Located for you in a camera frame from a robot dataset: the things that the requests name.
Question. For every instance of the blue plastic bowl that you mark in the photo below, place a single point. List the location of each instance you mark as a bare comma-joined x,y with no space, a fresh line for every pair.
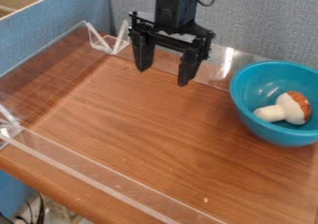
254,89

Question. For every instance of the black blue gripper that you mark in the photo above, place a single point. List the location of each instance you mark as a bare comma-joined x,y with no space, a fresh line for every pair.
169,27

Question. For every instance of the white brown toy mushroom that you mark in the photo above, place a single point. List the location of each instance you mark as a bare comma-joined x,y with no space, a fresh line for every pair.
291,108

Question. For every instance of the clear acrylic barrier frame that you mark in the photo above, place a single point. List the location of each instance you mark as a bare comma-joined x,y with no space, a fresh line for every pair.
120,145

